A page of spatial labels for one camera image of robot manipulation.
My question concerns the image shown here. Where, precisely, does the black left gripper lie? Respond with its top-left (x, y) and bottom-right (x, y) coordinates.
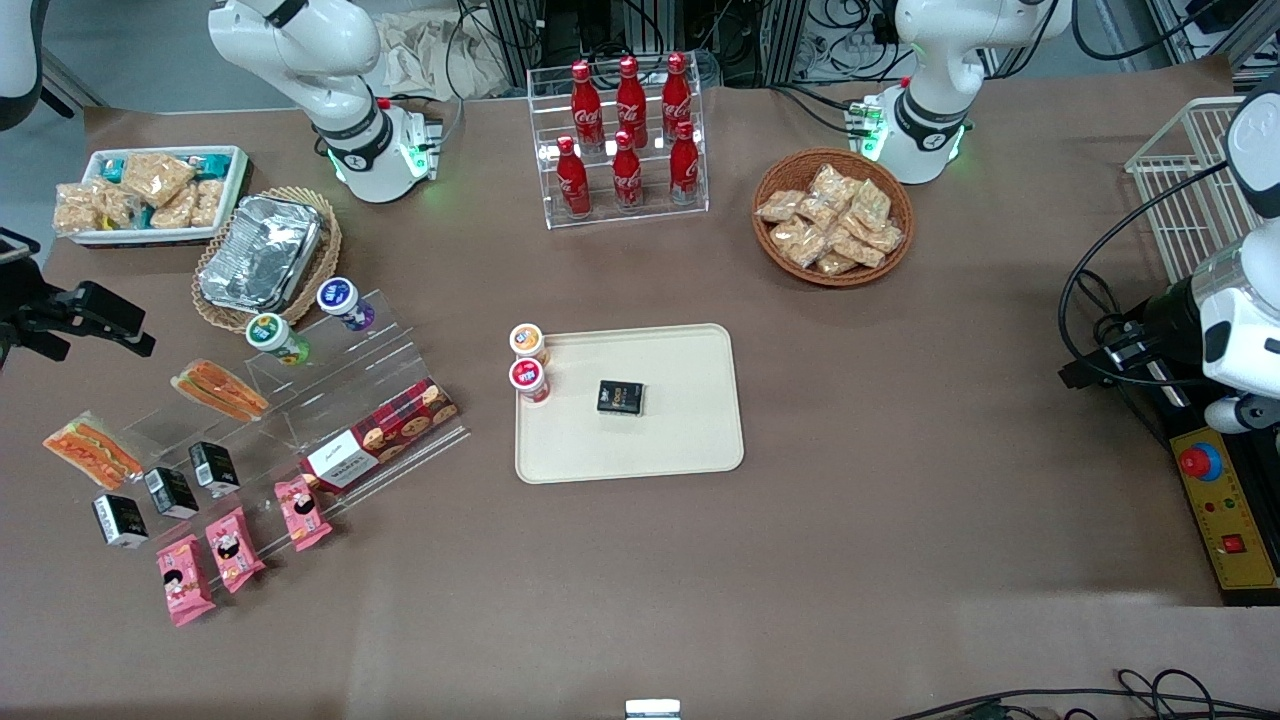
top-left (1058, 277), bottom-right (1206, 391)

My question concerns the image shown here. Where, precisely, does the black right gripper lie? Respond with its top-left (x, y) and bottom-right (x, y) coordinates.
top-left (0, 265), bottom-right (157, 367)

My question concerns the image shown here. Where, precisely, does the triangle sandwich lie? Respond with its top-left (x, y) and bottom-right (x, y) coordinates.
top-left (170, 360), bottom-right (271, 423)
top-left (42, 412), bottom-right (144, 491)

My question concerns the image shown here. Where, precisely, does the beige plastic tray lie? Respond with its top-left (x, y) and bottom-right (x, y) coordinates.
top-left (514, 323), bottom-right (746, 486)

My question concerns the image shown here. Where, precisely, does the green lid cup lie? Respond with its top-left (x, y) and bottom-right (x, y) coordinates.
top-left (246, 313), bottom-right (311, 366)

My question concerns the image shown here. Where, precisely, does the aluminium foil container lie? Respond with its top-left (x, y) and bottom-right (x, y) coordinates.
top-left (198, 195), bottom-right (323, 313)

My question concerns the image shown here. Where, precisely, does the small black and white carton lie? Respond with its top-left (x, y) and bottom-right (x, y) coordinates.
top-left (188, 441), bottom-right (241, 498)
top-left (92, 494), bottom-right (149, 550)
top-left (143, 466), bottom-right (199, 520)

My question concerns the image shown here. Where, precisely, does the white rectangular snack bin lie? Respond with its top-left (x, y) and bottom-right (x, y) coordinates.
top-left (75, 145), bottom-right (251, 248)

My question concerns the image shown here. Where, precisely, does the yellow emergency stop box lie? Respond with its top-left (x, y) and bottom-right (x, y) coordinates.
top-left (1170, 425), bottom-right (1280, 607)

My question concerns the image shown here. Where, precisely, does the clear acrylic stepped stand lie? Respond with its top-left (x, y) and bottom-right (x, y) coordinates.
top-left (120, 290), bottom-right (471, 531)

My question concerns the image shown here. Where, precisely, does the oval wicker basket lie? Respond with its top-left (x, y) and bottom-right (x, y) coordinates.
top-left (190, 187), bottom-right (343, 333)

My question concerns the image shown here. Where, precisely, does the purple lid cup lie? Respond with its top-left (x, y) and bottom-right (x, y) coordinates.
top-left (316, 277), bottom-right (376, 334)

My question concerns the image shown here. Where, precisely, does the brown paper table cover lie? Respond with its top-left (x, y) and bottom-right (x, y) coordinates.
top-left (0, 55), bottom-right (1280, 720)

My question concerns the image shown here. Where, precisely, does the pink snack packet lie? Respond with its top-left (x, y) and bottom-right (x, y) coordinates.
top-left (205, 506), bottom-right (267, 594)
top-left (155, 535), bottom-right (216, 628)
top-left (274, 476), bottom-right (333, 553)

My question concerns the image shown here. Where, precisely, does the red plaid cookie box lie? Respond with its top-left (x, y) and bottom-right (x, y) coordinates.
top-left (298, 378), bottom-right (461, 495)

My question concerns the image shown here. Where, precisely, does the round brown wicker basket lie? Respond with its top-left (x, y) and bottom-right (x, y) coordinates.
top-left (751, 148), bottom-right (916, 289)

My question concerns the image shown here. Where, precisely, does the orange lid cup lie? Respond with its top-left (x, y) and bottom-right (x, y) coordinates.
top-left (508, 322), bottom-right (550, 366)

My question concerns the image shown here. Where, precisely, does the red lid cup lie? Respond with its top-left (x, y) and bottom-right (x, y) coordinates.
top-left (508, 357), bottom-right (552, 406)

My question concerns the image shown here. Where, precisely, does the beige cloth bag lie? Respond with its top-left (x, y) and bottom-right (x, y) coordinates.
top-left (375, 10), bottom-right (511, 101)

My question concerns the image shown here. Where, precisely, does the red cola bottle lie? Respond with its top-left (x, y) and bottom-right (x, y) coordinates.
top-left (668, 122), bottom-right (701, 206)
top-left (570, 61), bottom-right (604, 153)
top-left (556, 136), bottom-right (592, 218)
top-left (611, 130), bottom-right (645, 211)
top-left (661, 52), bottom-right (694, 141)
top-left (615, 56), bottom-right (649, 149)

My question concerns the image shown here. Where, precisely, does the clear acrylic bottle rack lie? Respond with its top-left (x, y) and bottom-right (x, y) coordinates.
top-left (527, 60), bottom-right (709, 231)

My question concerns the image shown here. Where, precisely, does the black carton with gold print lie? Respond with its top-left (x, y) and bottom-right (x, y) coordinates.
top-left (596, 380), bottom-right (646, 417)

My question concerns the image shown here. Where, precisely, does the thick black cable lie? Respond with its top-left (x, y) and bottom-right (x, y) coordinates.
top-left (1058, 160), bottom-right (1233, 393)

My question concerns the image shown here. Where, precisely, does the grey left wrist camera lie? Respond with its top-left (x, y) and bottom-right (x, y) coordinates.
top-left (1203, 393), bottom-right (1280, 438)

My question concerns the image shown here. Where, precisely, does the white wire basket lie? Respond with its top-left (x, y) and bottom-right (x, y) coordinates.
top-left (1124, 96), bottom-right (1266, 286)

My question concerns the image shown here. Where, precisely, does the black cable bundle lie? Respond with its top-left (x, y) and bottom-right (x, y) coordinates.
top-left (890, 668), bottom-right (1280, 720)

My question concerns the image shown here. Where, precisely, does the black equipment rack with cables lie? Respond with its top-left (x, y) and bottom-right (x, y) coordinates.
top-left (455, 0), bottom-right (901, 86)

